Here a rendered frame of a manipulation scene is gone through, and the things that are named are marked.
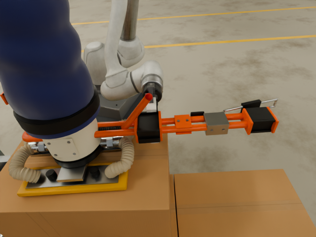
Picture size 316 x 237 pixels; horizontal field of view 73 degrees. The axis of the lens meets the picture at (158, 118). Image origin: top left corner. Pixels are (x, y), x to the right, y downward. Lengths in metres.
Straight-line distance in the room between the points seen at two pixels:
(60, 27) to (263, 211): 1.08
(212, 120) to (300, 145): 1.74
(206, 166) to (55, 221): 1.40
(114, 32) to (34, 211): 0.69
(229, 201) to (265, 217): 0.17
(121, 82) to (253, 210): 0.84
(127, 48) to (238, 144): 1.39
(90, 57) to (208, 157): 1.31
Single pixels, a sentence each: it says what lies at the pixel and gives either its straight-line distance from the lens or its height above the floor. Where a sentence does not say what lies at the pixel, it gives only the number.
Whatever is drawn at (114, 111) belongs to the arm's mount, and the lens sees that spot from 1.22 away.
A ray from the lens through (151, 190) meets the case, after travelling 0.70.
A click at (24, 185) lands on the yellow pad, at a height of 0.97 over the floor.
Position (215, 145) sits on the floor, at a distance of 2.11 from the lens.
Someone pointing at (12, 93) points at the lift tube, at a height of 1.30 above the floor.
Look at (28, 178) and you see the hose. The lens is 0.78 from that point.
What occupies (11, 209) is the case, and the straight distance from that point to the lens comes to 0.83.
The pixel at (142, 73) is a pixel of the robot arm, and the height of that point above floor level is 1.12.
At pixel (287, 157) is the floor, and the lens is 2.21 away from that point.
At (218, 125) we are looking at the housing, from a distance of 0.67.
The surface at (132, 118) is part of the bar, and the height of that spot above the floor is 1.13.
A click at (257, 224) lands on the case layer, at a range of 1.14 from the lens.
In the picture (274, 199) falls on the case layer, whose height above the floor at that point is 0.54.
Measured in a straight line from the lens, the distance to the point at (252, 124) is 0.70.
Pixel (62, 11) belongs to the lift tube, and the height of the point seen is 1.44.
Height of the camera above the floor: 1.54
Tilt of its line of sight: 40 degrees down
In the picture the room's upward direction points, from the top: 5 degrees counter-clockwise
